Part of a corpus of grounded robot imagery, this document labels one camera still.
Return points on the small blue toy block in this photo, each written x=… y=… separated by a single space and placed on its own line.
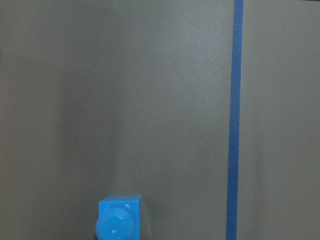
x=119 y=218

